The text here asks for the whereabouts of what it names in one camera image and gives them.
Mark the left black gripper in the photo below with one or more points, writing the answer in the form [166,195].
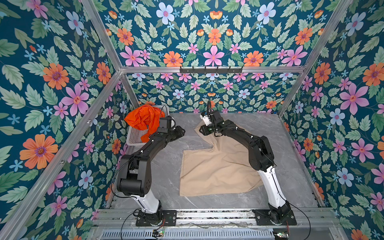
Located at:
[179,132]

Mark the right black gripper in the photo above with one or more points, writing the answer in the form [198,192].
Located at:
[204,131]

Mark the beige drawstring shorts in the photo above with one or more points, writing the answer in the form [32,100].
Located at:
[222,169]

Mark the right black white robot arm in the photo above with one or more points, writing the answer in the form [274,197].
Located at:
[261,159]

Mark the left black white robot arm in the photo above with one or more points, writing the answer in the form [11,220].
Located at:
[134,177]

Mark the orange shorts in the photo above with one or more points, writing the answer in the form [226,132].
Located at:
[143,118]

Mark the white perforated plastic basket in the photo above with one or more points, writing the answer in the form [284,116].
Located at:
[134,135]

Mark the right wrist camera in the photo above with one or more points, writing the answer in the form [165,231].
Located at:
[210,116]

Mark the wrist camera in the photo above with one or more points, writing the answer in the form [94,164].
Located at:
[210,116]
[166,124]

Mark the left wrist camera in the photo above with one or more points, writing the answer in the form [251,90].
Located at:
[166,124]

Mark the black hook rail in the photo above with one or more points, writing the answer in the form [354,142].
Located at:
[210,70]

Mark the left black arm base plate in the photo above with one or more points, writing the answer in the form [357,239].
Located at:
[165,218]

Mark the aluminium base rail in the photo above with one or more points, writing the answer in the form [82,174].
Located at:
[306,218]

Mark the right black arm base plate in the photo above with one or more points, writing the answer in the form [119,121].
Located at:
[264,218]

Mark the white vented cable duct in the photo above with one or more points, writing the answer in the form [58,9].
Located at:
[188,234]

